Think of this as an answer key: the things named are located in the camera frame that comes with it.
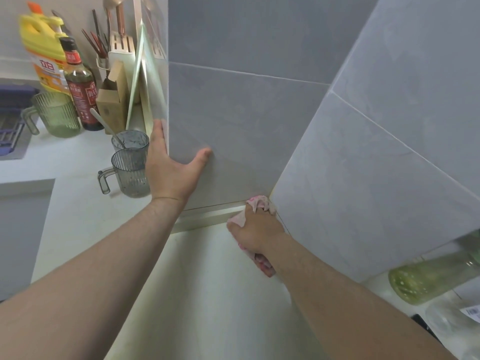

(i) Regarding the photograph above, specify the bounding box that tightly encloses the person's left hand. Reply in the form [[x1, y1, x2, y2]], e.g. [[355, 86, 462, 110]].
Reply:
[[145, 119, 213, 205]]

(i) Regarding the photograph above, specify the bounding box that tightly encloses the person's right hand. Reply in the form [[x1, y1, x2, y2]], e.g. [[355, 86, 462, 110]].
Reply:
[[226, 204, 286, 258]]

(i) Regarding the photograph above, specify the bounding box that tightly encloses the pink dish cloth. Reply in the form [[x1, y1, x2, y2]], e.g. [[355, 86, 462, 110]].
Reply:
[[226, 195, 278, 278]]

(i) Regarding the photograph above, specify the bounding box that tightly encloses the dark tinted drinking glass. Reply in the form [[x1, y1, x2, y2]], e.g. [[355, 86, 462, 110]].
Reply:
[[97, 147, 152, 199]]

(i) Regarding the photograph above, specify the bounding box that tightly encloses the clear textured drinking glass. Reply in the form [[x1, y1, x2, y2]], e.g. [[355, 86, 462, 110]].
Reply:
[[111, 129, 150, 151]]

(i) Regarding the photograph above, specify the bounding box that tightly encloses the person's left forearm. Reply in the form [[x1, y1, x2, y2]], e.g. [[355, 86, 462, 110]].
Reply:
[[0, 198, 188, 360]]

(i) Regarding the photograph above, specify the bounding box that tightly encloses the person's right forearm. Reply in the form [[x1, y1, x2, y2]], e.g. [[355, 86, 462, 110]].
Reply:
[[262, 232, 457, 360]]

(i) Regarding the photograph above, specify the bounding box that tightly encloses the white countertop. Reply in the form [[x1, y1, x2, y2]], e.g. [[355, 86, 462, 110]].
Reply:
[[0, 123, 173, 286]]

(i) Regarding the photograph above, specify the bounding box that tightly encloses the small brown cardboard box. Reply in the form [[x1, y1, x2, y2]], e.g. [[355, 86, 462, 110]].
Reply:
[[96, 59, 130, 135]]

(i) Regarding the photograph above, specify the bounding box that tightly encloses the pale green cutting board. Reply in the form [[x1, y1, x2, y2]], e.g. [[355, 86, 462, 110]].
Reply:
[[125, 18, 168, 138]]

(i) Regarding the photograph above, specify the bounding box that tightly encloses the dark sauce bottle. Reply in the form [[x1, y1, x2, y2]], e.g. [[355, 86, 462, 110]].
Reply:
[[59, 36, 105, 132]]

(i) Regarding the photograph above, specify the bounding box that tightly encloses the green tinted ribbed glass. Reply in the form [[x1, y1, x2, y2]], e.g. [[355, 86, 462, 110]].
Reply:
[[21, 91, 83, 139]]

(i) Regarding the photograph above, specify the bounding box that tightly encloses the beige utensil holder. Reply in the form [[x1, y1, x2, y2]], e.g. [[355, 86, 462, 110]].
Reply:
[[96, 31, 137, 83]]

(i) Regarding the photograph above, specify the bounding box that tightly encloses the steel sink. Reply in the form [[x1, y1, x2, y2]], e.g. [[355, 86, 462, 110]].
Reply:
[[0, 80, 38, 162]]

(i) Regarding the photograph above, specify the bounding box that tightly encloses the brown chopstick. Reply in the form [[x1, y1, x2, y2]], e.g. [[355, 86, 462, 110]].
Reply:
[[81, 28, 110, 59]]

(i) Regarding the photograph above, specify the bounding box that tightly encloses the dark chopstick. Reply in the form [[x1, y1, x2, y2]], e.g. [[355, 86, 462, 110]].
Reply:
[[91, 9, 104, 46]]

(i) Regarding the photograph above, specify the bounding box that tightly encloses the dark sink drain basket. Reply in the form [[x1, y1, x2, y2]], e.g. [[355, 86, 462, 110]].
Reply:
[[0, 85, 38, 154]]

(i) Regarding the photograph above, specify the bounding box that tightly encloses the clear bottle yellowish oil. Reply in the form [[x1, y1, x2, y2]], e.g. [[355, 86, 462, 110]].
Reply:
[[388, 230, 480, 306]]

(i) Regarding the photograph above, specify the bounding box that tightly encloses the beige spatula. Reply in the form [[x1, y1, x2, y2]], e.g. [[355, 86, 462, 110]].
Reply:
[[103, 0, 130, 36]]

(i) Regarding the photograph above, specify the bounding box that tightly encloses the yellow detergent bottle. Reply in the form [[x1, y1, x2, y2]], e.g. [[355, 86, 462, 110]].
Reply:
[[18, 10, 72, 95]]

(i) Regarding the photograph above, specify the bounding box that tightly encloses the black glass gas stove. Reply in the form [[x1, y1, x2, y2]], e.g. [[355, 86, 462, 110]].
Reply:
[[410, 313, 443, 342]]

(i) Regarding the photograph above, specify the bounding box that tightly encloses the clear bottle white label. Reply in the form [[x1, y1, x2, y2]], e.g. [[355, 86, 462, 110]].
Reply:
[[425, 299, 480, 349]]

